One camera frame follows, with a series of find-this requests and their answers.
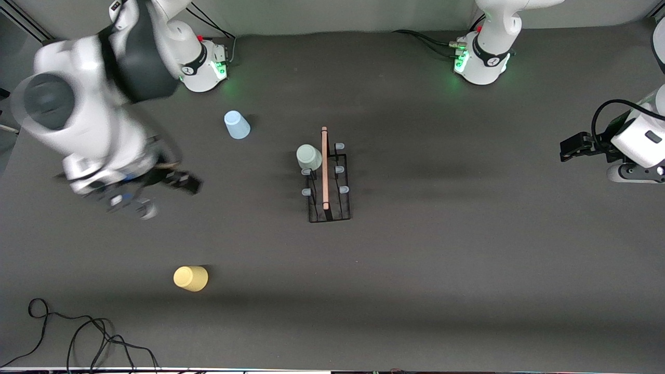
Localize black right arm base cables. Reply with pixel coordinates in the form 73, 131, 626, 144
190, 3, 237, 65

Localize pale green plastic cup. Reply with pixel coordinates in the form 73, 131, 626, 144
296, 144, 323, 170

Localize loose black cable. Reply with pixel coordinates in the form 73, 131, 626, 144
0, 298, 159, 370

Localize black arm base cables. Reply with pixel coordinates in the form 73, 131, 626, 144
190, 3, 237, 65
392, 13, 486, 58

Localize black wire cup holder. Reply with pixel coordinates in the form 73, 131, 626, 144
298, 126, 353, 223

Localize dark grey table cover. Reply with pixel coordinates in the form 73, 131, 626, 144
0, 16, 665, 372

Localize light blue plastic cup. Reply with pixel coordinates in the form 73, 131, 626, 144
224, 110, 251, 140

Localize yellow plastic cup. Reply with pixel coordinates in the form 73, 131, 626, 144
173, 265, 209, 292

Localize aluminium frame rail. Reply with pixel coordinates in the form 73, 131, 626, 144
0, 3, 52, 42

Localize black left arm base cables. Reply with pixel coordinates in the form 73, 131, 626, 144
392, 13, 486, 58

